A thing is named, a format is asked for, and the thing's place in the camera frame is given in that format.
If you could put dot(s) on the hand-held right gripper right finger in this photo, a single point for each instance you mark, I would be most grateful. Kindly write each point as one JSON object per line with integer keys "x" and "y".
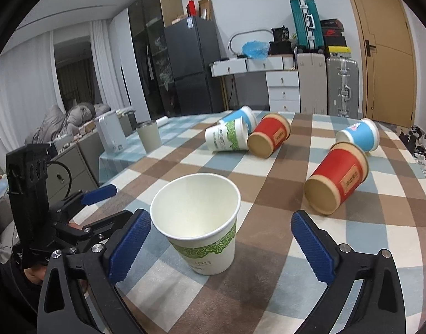
{"x": 313, "y": 250}

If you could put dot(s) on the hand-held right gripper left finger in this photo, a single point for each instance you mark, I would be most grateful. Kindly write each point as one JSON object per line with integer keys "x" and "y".
{"x": 129, "y": 247}

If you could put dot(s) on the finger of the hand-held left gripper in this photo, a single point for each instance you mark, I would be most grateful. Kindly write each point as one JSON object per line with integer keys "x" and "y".
{"x": 98, "y": 195}
{"x": 101, "y": 228}

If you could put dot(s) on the white cup green print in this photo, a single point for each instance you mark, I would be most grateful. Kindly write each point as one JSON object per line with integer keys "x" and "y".
{"x": 199, "y": 215}
{"x": 227, "y": 136}

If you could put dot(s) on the person's left forearm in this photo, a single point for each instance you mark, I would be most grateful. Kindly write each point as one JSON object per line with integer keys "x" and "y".
{"x": 11, "y": 295}

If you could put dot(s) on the red paper cup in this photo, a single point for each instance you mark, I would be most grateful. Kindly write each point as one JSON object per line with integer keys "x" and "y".
{"x": 338, "y": 181}
{"x": 270, "y": 134}

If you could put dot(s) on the blue paper cup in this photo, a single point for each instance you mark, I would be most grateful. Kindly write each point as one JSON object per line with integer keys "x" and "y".
{"x": 359, "y": 136}
{"x": 241, "y": 115}

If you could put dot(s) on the person's left hand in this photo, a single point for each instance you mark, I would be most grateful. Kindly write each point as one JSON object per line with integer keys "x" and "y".
{"x": 34, "y": 276}

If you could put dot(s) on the grey low cabinet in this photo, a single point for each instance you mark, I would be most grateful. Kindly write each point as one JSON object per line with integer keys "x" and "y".
{"x": 77, "y": 161}

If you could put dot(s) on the checkered tablecloth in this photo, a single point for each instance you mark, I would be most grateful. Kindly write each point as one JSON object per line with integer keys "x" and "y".
{"x": 268, "y": 236}

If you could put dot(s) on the white appliance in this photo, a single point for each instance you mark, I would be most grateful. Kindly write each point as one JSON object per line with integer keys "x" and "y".
{"x": 110, "y": 133}

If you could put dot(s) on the grey tumbler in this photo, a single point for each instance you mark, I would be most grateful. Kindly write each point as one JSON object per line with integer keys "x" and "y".
{"x": 149, "y": 135}

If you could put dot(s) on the grey duvet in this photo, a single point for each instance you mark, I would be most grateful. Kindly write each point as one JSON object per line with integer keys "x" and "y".
{"x": 70, "y": 118}

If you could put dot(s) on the white paper roll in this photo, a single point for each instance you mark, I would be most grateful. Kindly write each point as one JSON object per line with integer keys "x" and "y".
{"x": 162, "y": 121}

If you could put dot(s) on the white curtain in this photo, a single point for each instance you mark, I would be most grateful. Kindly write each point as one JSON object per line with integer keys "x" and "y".
{"x": 101, "y": 62}
{"x": 21, "y": 94}

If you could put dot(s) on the dark glass cabinet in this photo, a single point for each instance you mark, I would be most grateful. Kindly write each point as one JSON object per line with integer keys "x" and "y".
{"x": 147, "y": 52}

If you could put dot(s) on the black white patterned cloth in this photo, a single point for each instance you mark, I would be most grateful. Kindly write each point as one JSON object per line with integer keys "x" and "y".
{"x": 419, "y": 142}

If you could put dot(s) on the dark grey fridge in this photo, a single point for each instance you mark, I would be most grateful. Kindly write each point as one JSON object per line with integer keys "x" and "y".
{"x": 192, "y": 69}

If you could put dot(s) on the white drawer unit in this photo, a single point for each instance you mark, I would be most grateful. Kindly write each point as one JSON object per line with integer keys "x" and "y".
{"x": 284, "y": 90}

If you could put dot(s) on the silver suitcase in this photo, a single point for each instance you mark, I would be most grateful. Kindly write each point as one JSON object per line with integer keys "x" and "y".
{"x": 342, "y": 87}

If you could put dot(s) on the beige suitcase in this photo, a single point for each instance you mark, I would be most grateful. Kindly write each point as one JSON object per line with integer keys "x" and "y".
{"x": 312, "y": 82}

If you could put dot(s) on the white desk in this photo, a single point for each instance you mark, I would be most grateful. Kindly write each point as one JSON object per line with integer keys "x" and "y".
{"x": 251, "y": 65}

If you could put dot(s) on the yellow black shoe box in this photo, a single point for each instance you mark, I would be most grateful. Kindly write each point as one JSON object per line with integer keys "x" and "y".
{"x": 338, "y": 51}

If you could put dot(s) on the wooden door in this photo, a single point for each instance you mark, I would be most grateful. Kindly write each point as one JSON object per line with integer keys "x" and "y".
{"x": 386, "y": 59}

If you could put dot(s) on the blue plastic bag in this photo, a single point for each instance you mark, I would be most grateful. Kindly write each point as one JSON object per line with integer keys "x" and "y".
{"x": 255, "y": 49}

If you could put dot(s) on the black bag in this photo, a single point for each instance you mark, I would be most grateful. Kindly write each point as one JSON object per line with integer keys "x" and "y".
{"x": 280, "y": 40}

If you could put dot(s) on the cardboard box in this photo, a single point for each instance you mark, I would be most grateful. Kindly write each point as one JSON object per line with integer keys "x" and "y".
{"x": 204, "y": 8}

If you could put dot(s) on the red black shoe box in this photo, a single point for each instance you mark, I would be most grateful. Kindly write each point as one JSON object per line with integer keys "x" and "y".
{"x": 334, "y": 37}

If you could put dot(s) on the teal suitcase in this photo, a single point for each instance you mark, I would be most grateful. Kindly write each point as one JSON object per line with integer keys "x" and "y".
{"x": 307, "y": 24}

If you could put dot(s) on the oval metal frame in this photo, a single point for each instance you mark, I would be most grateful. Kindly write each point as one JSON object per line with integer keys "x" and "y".
{"x": 234, "y": 36}

